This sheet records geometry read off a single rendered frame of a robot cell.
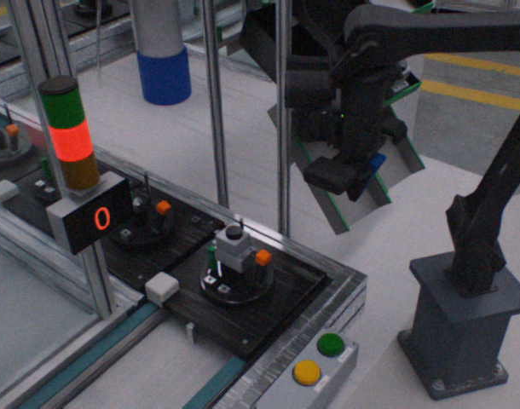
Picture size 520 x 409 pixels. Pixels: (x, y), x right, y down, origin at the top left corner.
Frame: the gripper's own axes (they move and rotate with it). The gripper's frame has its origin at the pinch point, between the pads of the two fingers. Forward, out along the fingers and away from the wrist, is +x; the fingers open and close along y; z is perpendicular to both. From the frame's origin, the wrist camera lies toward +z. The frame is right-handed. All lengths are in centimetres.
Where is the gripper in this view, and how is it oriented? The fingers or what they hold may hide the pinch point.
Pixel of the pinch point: (355, 181)
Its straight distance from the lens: 88.8
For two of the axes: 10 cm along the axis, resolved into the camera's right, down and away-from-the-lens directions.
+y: -6.2, 5.0, -6.1
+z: -7.8, -3.7, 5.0
